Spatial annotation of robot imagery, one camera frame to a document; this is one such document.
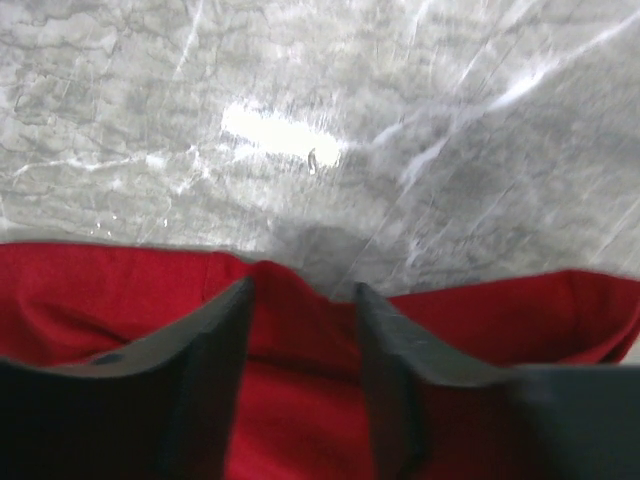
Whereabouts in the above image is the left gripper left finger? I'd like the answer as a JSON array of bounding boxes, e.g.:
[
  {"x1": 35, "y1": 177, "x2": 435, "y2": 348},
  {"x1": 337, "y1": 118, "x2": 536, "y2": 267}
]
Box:
[{"x1": 1, "y1": 278, "x2": 254, "y2": 479}]

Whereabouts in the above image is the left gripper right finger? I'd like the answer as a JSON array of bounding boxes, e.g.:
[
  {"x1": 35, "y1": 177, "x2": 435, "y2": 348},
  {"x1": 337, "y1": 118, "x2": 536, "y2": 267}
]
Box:
[{"x1": 355, "y1": 284, "x2": 639, "y2": 479}]

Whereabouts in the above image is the red t shirt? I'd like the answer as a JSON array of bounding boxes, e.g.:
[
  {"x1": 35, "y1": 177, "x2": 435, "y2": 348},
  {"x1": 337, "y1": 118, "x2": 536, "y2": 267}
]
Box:
[{"x1": 1, "y1": 243, "x2": 639, "y2": 479}]

